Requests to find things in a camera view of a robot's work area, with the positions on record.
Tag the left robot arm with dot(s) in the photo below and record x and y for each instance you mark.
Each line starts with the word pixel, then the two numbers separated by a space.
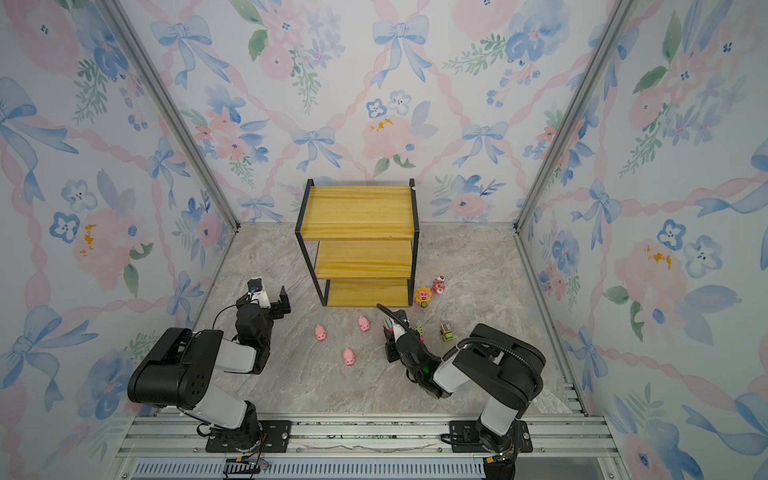
pixel 178 371

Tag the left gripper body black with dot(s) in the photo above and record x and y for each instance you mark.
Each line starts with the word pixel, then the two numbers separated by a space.
pixel 276 312

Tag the pink bear toy with cherry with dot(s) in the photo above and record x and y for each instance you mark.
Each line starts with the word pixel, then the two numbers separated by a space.
pixel 439 285

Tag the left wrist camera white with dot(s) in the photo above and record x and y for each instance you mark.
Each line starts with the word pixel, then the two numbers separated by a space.
pixel 259 297

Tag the wooden shelf black metal frame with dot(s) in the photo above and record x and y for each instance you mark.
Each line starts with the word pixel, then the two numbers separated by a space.
pixel 360 243

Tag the aluminium corner post right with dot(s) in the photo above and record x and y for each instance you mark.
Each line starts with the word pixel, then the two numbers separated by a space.
pixel 615 26

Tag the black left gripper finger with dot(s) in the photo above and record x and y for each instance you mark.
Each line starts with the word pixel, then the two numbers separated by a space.
pixel 255 286
pixel 285 305

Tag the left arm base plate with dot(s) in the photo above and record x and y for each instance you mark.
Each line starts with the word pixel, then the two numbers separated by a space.
pixel 265 436

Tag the aluminium corner post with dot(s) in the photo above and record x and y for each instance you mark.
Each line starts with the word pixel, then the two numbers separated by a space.
pixel 615 26
pixel 117 19

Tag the brown green robot toy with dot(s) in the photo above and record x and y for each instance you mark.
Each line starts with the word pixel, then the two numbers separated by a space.
pixel 446 332

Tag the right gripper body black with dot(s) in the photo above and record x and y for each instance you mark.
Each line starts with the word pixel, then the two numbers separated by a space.
pixel 392 351

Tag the pink pig toy left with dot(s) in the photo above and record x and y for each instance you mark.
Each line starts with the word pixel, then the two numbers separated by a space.
pixel 320 333

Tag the pink bear toy yellow petals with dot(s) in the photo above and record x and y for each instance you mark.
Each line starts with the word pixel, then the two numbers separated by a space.
pixel 423 296

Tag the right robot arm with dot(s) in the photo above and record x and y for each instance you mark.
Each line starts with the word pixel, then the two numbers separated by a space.
pixel 507 369

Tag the pink pig toy middle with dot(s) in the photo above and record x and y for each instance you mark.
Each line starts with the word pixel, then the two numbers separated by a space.
pixel 364 324

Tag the aluminium corner post left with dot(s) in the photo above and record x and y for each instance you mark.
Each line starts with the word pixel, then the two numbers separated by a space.
pixel 117 19

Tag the pink pig toy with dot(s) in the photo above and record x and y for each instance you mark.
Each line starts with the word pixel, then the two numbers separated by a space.
pixel 364 324
pixel 349 357
pixel 320 333

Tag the pink pig toy front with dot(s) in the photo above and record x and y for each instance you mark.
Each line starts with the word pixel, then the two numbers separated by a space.
pixel 349 357

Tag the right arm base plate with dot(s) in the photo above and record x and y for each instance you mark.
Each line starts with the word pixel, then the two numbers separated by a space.
pixel 474 437

